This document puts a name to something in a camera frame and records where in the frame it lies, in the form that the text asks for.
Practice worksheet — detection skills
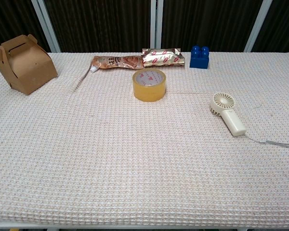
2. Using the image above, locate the thin grey cable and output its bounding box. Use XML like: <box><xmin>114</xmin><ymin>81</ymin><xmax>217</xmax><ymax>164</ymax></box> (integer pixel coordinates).
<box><xmin>244</xmin><ymin>133</ymin><xmax>289</xmax><ymax>151</ymax></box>

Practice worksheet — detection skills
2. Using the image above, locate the white waffle weave tablecloth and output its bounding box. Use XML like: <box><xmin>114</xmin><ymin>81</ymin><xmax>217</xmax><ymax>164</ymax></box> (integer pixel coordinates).
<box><xmin>0</xmin><ymin>51</ymin><xmax>289</xmax><ymax>228</ymax></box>

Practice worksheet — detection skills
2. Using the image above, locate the yellow packing tape roll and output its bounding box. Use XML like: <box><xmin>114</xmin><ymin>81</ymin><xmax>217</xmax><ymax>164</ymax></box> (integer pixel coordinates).
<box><xmin>131</xmin><ymin>69</ymin><xmax>167</xmax><ymax>103</ymax></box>

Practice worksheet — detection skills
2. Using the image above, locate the gold foil snack packet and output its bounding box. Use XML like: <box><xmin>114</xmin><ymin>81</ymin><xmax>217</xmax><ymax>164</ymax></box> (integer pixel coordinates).
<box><xmin>141</xmin><ymin>47</ymin><xmax>185</xmax><ymax>69</ymax></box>

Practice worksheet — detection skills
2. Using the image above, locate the white handheld fan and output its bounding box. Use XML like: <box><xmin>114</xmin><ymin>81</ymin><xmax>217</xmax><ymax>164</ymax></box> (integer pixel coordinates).
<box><xmin>209</xmin><ymin>92</ymin><xmax>248</xmax><ymax>137</ymax></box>

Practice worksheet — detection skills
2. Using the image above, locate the copper foil snack pouch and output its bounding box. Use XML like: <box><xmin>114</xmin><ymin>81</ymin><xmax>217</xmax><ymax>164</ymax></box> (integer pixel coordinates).
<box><xmin>89</xmin><ymin>55</ymin><xmax>145</xmax><ymax>74</ymax></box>

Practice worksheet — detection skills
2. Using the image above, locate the brown cardboard gable box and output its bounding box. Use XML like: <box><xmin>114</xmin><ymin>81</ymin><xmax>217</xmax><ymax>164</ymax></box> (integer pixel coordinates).
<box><xmin>0</xmin><ymin>34</ymin><xmax>59</xmax><ymax>96</ymax></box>

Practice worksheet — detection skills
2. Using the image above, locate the blue toy building block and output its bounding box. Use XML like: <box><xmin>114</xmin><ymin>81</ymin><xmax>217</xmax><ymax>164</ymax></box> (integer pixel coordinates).
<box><xmin>189</xmin><ymin>45</ymin><xmax>210</xmax><ymax>70</ymax></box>

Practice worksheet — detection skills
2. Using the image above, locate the dark ribbed partition panel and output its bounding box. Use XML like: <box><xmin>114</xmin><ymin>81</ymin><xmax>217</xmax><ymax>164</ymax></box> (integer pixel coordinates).
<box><xmin>251</xmin><ymin>0</ymin><xmax>289</xmax><ymax>53</ymax></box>
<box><xmin>0</xmin><ymin>0</ymin><xmax>51</xmax><ymax>64</ymax></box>
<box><xmin>43</xmin><ymin>0</ymin><xmax>152</xmax><ymax>53</ymax></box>
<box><xmin>161</xmin><ymin>0</ymin><xmax>263</xmax><ymax>52</ymax></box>

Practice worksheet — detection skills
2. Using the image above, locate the white partition post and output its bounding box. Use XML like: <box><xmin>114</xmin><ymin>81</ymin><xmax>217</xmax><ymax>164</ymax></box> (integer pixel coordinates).
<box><xmin>150</xmin><ymin>0</ymin><xmax>163</xmax><ymax>51</ymax></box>
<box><xmin>243</xmin><ymin>0</ymin><xmax>273</xmax><ymax>52</ymax></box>
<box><xmin>30</xmin><ymin>0</ymin><xmax>61</xmax><ymax>53</ymax></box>

